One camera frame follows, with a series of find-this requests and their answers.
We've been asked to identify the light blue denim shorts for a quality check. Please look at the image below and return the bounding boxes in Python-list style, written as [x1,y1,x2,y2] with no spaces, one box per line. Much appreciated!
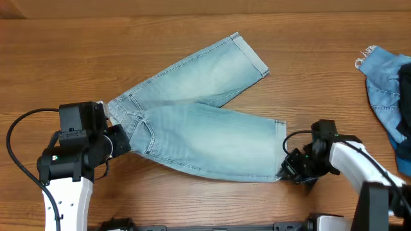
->
[108,33,286,182]

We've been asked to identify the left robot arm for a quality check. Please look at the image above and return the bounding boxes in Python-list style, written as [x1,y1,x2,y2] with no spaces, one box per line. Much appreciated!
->
[37,101,130,230]

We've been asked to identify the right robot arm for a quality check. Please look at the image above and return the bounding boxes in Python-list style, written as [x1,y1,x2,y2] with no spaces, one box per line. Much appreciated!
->
[273,120,410,231]

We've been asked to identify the blue denim garment pile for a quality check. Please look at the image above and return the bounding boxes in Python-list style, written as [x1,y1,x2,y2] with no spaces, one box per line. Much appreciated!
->
[354,46,410,176]

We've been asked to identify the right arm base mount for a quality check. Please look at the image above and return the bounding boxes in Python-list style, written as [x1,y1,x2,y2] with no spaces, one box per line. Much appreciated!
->
[306,213,353,231]

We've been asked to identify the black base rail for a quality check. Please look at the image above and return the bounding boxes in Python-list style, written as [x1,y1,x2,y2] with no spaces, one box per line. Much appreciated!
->
[109,221,317,231]

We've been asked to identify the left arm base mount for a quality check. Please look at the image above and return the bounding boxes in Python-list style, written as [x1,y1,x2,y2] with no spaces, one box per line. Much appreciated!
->
[98,218,137,231]

